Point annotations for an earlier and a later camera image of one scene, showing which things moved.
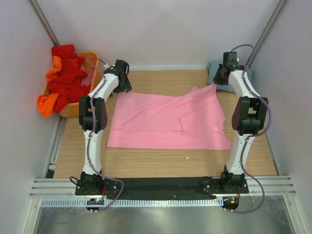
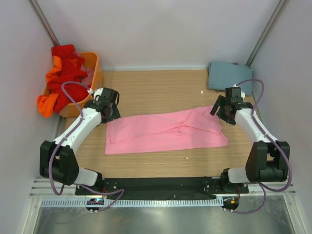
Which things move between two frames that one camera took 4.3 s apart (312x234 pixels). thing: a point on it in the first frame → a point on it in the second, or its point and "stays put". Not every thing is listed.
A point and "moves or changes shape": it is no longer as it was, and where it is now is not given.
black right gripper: (217, 80) → (221, 102)
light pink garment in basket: (87, 81) stays put
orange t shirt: (45, 103) stays put
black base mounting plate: (167, 186) stays put
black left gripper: (126, 87) → (115, 115)
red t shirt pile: (67, 83) stays put
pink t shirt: (192, 121) moves or changes shape
